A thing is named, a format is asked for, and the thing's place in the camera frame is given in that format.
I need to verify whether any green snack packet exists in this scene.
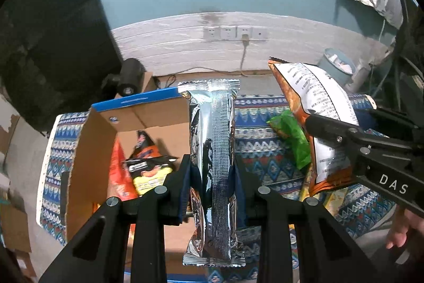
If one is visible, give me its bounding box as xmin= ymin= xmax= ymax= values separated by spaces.
xmin=267 ymin=110 xmax=312 ymax=170

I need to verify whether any plug with beige cable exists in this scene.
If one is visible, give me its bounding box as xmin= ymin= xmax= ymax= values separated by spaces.
xmin=239 ymin=34 xmax=255 ymax=76

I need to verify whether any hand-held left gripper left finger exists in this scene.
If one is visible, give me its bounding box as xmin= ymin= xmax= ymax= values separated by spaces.
xmin=39 ymin=154 xmax=194 ymax=283

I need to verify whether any silver foil snack packet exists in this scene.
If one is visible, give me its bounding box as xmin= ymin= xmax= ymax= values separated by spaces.
xmin=177 ymin=79 xmax=246 ymax=267

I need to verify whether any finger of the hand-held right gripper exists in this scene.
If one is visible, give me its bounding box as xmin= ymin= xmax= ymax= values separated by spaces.
xmin=370 ymin=107 xmax=418 ymax=138
xmin=305 ymin=113 xmax=366 ymax=151

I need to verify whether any black metal stand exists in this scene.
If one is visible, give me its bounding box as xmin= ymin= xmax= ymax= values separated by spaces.
xmin=389 ymin=0 xmax=424 ymax=126

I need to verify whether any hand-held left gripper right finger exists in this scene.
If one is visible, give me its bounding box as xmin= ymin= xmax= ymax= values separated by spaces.
xmin=233 ymin=159 xmax=378 ymax=283

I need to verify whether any black yellow snack packet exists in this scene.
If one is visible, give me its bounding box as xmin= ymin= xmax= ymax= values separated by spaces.
xmin=122 ymin=130 xmax=178 ymax=196

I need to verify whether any red-orange snack packet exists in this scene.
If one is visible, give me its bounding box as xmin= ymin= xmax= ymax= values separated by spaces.
xmin=109 ymin=139 xmax=138 ymax=201

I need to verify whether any blue patterned tablecloth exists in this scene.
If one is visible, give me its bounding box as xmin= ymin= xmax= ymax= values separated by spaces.
xmin=40 ymin=93 xmax=398 ymax=283

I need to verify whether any black curtain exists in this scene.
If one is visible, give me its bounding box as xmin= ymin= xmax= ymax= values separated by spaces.
xmin=0 ymin=0 xmax=123 ymax=134

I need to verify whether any torn cardboard sheet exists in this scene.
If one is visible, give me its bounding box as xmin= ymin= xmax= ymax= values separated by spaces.
xmin=0 ymin=94 xmax=21 ymax=171

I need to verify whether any person's right hand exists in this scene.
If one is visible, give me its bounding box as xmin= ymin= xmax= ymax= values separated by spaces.
xmin=385 ymin=206 xmax=424 ymax=250

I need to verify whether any pale blue trash bin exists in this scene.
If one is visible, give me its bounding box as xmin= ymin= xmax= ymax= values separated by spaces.
xmin=318 ymin=48 xmax=357 ymax=86

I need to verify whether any black floor cable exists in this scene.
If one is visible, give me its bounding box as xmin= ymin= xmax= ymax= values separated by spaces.
xmin=155 ymin=67 xmax=213 ymax=89

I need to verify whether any large orange snack bag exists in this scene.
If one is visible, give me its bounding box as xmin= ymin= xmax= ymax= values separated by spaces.
xmin=268 ymin=57 xmax=360 ymax=198

